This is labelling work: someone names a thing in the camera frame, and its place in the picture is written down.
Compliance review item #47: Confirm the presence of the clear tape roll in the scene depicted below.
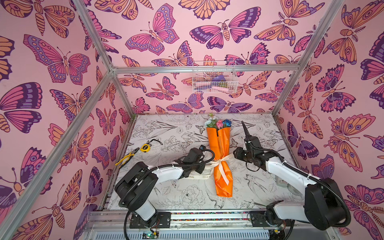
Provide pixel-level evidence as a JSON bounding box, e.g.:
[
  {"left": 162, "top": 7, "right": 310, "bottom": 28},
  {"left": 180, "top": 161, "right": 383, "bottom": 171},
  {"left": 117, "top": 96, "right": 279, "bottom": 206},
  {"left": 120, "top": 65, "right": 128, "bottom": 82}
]
[{"left": 287, "top": 184, "right": 302, "bottom": 196}]

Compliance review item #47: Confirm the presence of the green circuit board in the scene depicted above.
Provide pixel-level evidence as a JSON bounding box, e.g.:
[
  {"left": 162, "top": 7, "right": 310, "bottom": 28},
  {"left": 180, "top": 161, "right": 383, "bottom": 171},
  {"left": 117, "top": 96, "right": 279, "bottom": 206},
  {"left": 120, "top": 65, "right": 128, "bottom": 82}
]
[{"left": 142, "top": 232, "right": 159, "bottom": 240}]

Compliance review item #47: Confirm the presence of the pink fake rose stem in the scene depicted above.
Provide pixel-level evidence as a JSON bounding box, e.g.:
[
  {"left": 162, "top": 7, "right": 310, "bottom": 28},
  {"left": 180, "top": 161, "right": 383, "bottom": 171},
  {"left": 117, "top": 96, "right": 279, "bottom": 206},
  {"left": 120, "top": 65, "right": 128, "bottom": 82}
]
[{"left": 216, "top": 120, "right": 224, "bottom": 130}]

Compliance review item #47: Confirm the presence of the white fake flower stem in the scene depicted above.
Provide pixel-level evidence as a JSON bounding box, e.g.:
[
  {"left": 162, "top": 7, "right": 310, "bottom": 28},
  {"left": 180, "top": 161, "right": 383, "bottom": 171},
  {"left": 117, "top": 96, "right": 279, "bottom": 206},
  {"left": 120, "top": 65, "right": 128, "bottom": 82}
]
[{"left": 204, "top": 113, "right": 219, "bottom": 130}]

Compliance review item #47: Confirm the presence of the blue fake flower stem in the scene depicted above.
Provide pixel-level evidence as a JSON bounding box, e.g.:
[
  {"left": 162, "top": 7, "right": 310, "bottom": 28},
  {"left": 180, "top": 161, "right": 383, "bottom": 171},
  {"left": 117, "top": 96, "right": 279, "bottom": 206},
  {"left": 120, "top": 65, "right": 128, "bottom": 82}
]
[{"left": 223, "top": 119, "right": 232, "bottom": 128}]

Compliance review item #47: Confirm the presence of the white wire wall basket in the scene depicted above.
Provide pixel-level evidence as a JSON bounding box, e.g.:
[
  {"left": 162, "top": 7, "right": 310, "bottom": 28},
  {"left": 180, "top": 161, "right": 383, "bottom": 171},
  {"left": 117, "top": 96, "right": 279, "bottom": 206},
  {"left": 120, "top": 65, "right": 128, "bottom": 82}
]
[{"left": 191, "top": 61, "right": 239, "bottom": 95}]

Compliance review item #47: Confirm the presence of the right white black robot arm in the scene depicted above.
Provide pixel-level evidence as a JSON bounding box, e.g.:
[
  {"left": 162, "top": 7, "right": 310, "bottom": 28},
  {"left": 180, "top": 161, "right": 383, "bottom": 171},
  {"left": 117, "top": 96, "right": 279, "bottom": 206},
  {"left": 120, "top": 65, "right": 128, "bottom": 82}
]
[{"left": 233, "top": 136, "right": 352, "bottom": 231}]

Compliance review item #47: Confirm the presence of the white grey small device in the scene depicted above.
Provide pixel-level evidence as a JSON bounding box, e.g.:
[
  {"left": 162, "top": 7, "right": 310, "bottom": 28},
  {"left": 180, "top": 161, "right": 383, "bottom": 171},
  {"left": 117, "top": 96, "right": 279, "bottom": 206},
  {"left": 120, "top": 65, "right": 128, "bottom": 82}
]
[{"left": 276, "top": 176, "right": 287, "bottom": 188}]

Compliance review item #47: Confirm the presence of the white ribbon bundle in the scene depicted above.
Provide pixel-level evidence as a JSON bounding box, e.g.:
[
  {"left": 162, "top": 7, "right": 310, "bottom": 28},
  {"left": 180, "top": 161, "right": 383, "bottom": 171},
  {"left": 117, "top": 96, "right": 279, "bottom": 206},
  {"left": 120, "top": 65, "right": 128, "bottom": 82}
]
[{"left": 187, "top": 154, "right": 235, "bottom": 186}]

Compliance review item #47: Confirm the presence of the yellow tape measure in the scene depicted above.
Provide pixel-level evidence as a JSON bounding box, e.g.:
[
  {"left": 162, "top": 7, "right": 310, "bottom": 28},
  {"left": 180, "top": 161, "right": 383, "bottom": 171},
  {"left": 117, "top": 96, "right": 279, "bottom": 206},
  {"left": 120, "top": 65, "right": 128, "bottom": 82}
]
[{"left": 140, "top": 139, "right": 163, "bottom": 153}]

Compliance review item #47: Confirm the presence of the orange wrapping paper sheet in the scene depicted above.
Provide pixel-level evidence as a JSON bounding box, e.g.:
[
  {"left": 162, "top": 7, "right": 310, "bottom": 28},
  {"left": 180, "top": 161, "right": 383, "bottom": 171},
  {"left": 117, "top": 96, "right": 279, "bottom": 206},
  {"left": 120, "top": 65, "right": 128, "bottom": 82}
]
[{"left": 207, "top": 128, "right": 233, "bottom": 198}]

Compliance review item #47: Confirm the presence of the yellow handled tool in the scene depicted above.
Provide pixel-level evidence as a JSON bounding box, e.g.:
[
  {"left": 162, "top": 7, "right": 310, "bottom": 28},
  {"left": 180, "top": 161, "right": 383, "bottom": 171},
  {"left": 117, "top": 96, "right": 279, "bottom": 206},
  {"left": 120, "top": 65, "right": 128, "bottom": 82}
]
[{"left": 115, "top": 148, "right": 140, "bottom": 168}]

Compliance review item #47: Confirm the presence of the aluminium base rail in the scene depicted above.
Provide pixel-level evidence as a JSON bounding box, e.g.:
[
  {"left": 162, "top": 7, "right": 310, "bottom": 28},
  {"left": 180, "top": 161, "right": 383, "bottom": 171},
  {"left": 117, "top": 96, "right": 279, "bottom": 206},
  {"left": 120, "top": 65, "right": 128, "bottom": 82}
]
[{"left": 81, "top": 210, "right": 343, "bottom": 240}]

